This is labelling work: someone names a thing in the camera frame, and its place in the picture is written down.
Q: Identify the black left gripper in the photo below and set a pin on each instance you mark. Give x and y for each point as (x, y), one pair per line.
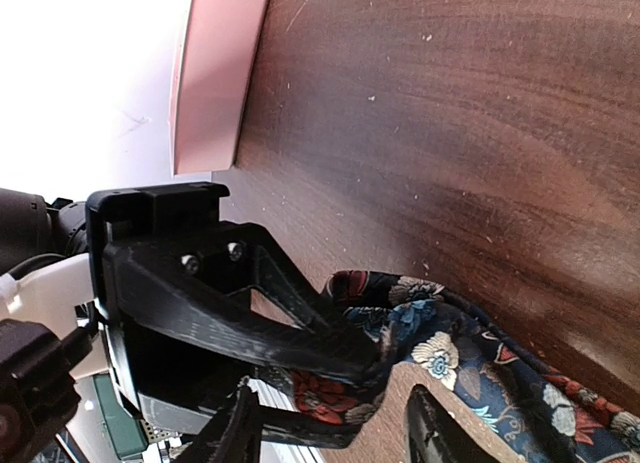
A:
(174, 304)

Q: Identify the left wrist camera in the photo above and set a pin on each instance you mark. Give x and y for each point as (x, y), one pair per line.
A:
(48, 328)

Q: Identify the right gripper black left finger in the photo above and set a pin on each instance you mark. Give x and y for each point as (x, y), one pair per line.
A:
(232, 435)

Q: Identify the pink divided organizer tray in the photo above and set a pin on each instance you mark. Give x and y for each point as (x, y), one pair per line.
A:
(214, 58)

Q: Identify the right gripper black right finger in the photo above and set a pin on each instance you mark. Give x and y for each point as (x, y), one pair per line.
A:
(433, 435)

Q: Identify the navy floral patterned tie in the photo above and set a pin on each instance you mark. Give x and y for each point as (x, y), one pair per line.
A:
(539, 413)

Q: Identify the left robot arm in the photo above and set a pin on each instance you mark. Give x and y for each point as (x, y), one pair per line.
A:
(32, 227)

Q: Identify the aluminium front rail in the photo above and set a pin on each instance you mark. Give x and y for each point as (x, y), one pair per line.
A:
(102, 432)

